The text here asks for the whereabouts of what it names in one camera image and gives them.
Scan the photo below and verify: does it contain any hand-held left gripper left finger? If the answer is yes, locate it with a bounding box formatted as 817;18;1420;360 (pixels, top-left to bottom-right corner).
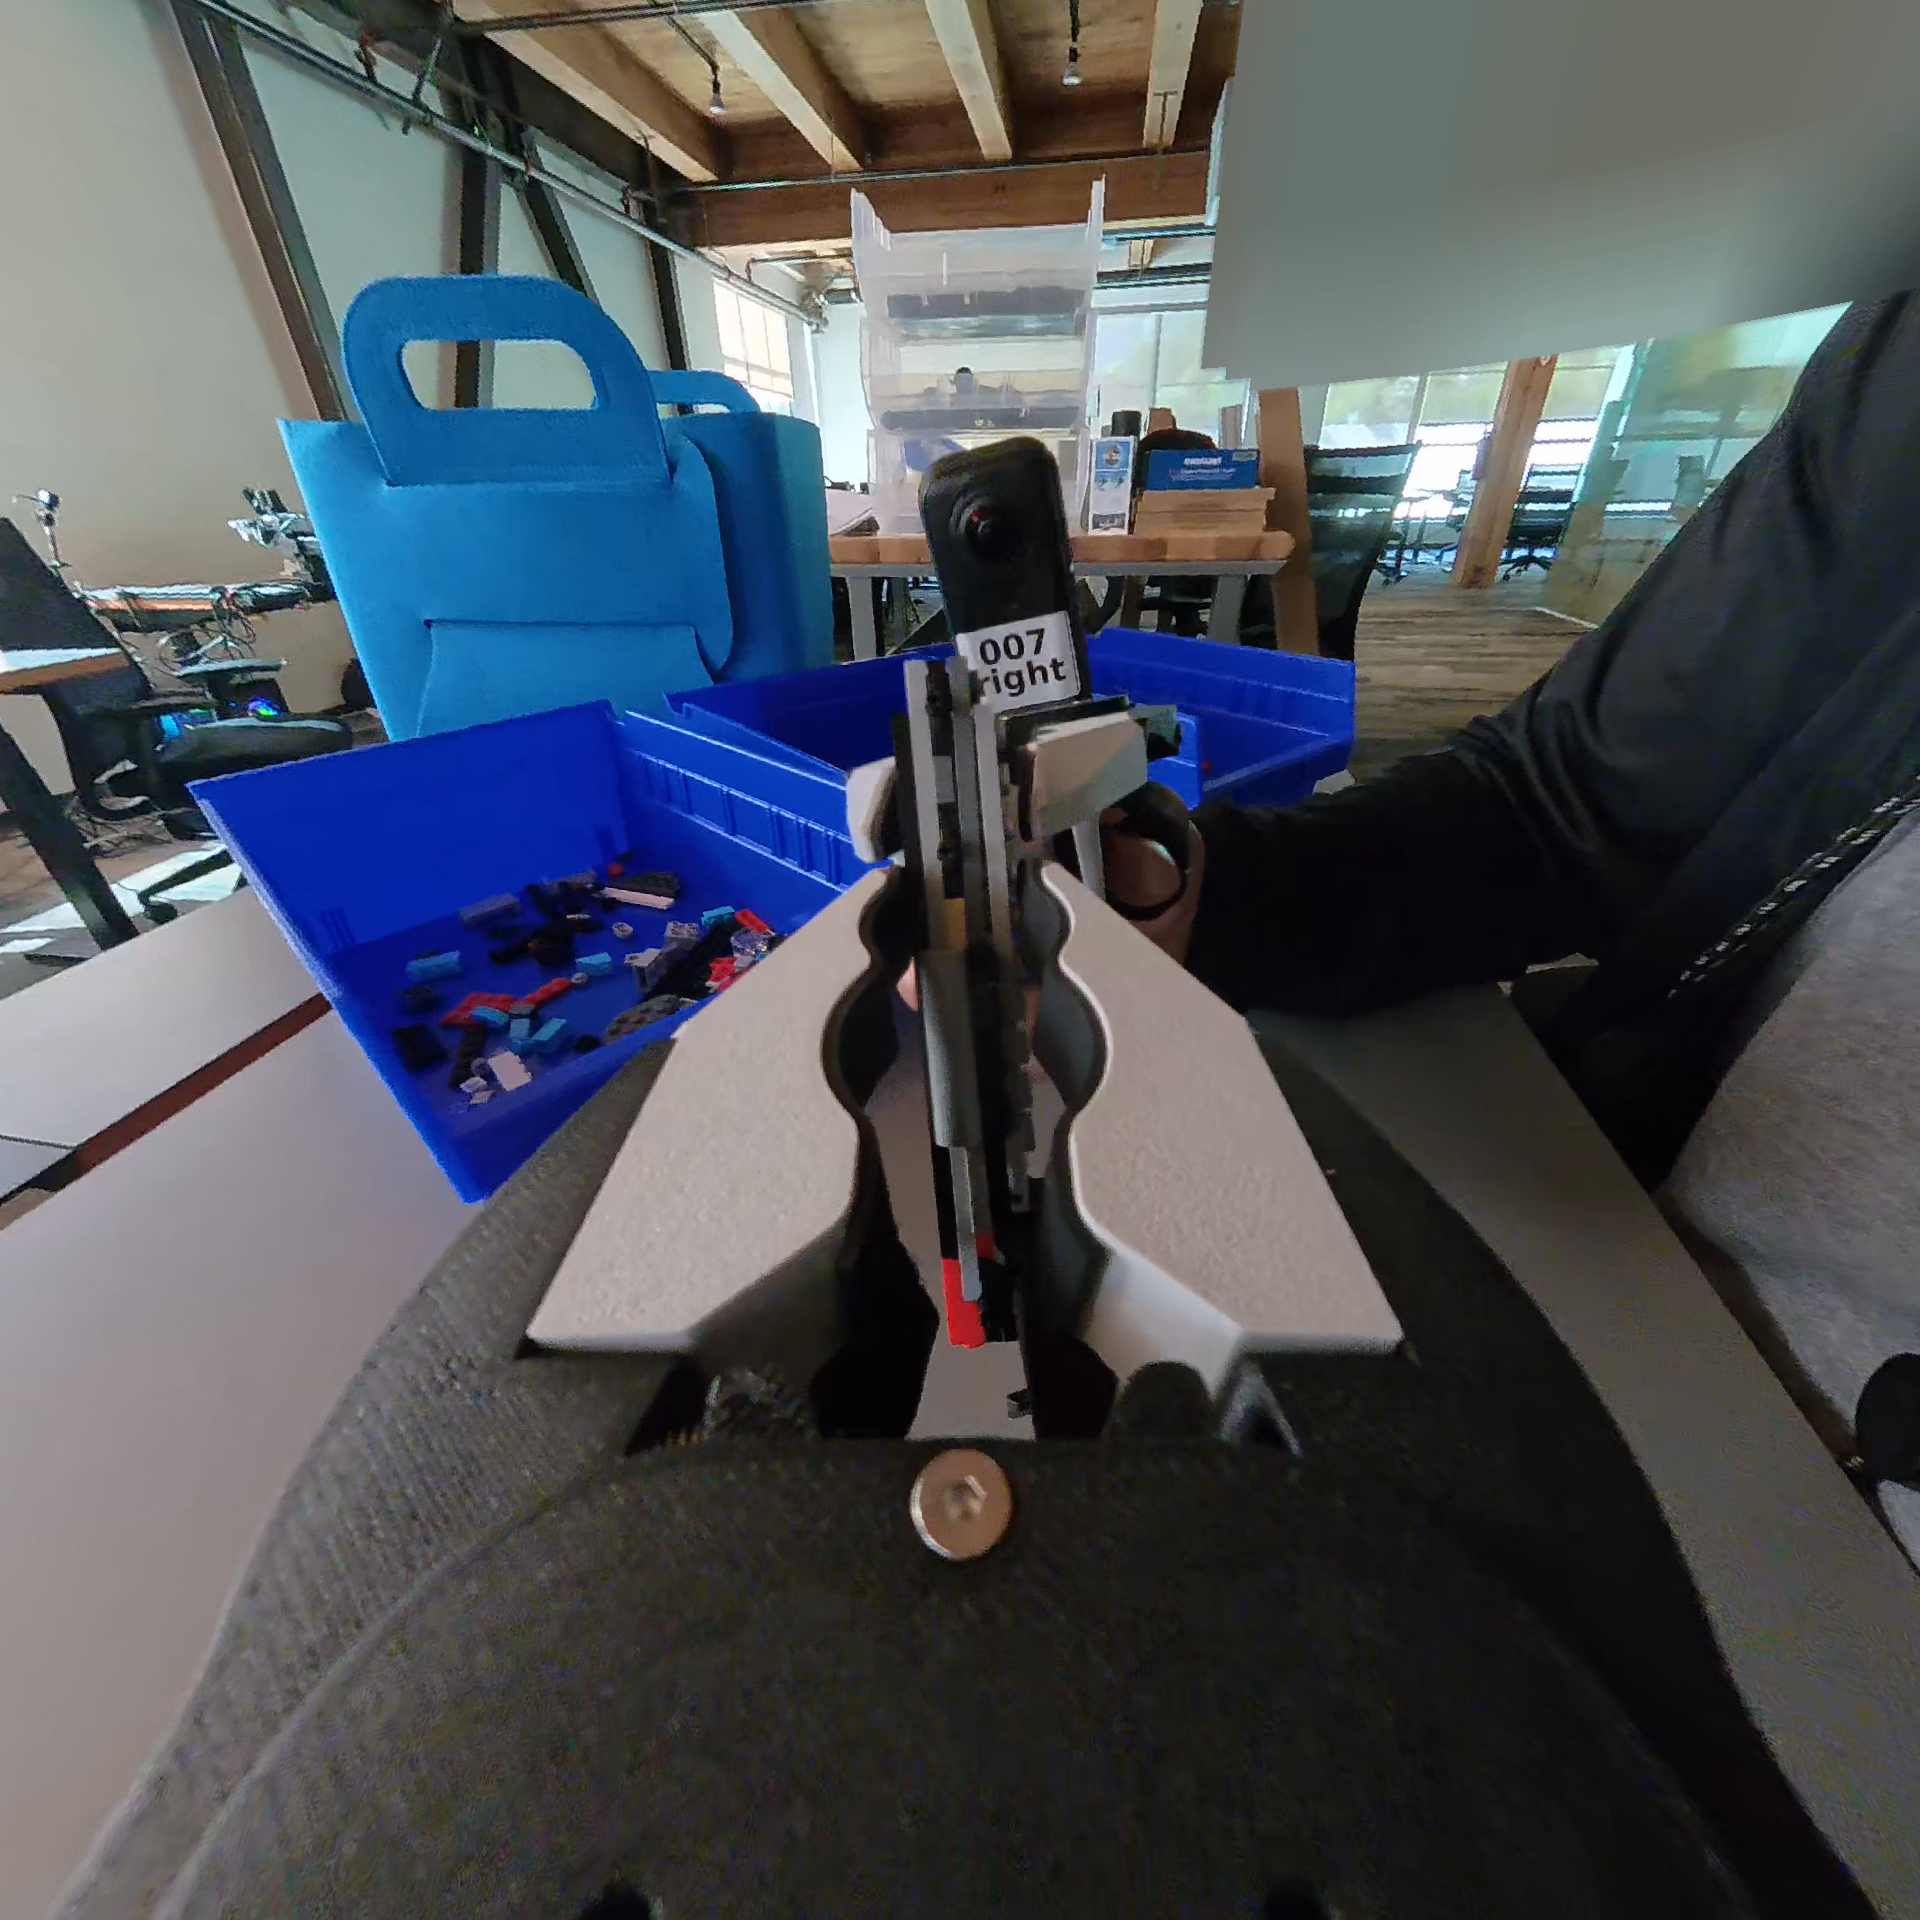
524;868;906;1360

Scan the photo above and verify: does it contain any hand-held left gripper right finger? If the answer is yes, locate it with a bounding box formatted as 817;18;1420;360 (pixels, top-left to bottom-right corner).
1048;868;1405;1424

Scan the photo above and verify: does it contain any toy brick assembly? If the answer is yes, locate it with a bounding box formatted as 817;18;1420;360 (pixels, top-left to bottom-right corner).
885;654;1051;1345

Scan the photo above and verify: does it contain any person's right forearm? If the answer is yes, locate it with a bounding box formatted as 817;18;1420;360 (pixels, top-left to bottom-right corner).
1186;292;1920;1051

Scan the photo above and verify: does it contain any person's right hand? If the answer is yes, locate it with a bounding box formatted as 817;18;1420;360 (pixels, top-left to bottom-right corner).
1106;812;1203;970

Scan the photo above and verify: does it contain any wooden workbench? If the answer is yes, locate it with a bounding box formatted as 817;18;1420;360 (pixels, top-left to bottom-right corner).
830;525;1295;661

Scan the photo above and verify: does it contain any blue plastic bin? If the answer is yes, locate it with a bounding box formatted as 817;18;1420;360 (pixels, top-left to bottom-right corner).
658;626;1357;821
192;696;891;1207

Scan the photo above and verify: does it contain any blue felt bag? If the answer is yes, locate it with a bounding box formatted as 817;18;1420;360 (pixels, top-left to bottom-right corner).
651;366;830;679
275;274;739;744

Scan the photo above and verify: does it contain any dark blue carton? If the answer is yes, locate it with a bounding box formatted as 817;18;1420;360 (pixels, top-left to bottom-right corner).
1139;434;1261;495

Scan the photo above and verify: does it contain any pile of loose toy bricks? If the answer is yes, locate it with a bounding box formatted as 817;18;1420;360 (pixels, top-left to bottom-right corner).
390;862;785;1112

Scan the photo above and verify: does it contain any clear plastic drawer organizer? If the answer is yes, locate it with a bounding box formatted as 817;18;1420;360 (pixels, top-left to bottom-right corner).
848;180;1109;538

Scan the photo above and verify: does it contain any black office chair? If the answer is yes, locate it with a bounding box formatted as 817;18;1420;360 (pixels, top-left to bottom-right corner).
0;515;359;842
1298;439;1420;661

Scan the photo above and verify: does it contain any grey sweatshirt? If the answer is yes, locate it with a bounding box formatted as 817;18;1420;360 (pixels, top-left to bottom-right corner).
1656;812;1920;1514

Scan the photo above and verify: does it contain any wooden post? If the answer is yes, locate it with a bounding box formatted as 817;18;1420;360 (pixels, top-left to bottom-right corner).
1446;357;1561;589

